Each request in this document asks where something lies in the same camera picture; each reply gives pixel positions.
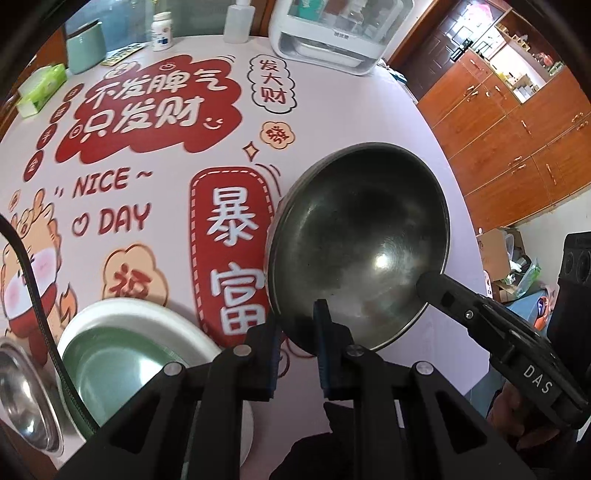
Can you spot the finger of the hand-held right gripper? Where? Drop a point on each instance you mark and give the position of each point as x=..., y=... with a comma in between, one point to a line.
x=443, y=293

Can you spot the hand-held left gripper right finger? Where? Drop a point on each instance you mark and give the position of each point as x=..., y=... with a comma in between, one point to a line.
x=321, y=350

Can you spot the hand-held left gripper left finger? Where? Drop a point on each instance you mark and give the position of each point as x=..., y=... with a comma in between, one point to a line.
x=276, y=362

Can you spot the pink bowl with steel lining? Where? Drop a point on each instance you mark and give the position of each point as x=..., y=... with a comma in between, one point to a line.
x=360, y=230

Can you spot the large white plate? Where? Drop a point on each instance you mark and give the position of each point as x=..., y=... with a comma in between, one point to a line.
x=152, y=318

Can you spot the green plate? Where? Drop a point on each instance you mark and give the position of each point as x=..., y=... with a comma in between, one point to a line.
x=120, y=369

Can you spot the wide steel bowl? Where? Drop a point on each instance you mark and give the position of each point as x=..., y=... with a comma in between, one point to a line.
x=23, y=401

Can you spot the person's right hand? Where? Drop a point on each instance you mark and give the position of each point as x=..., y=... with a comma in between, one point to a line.
x=512, y=415

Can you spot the cardboard box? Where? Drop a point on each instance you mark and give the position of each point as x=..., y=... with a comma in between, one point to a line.
x=494, y=249

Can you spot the dark wooden door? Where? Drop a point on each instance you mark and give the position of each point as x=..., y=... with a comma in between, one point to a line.
x=429, y=50

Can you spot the white storage box clear lid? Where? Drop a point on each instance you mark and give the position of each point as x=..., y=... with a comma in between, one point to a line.
x=323, y=50

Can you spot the clear squeeze bottle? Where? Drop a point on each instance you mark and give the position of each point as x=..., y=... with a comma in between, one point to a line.
x=238, y=25

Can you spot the white pill bottle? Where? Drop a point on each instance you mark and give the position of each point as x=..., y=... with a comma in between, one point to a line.
x=162, y=34

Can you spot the green tissue box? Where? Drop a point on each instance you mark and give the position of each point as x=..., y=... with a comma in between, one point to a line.
x=44, y=85

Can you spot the green canister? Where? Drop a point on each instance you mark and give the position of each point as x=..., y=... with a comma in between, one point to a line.
x=87, y=48

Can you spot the frosted glass door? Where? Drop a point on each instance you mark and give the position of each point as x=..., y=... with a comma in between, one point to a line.
x=124, y=18

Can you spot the wooden wall cabinet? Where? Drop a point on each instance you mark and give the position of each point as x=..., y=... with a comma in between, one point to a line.
x=508, y=138

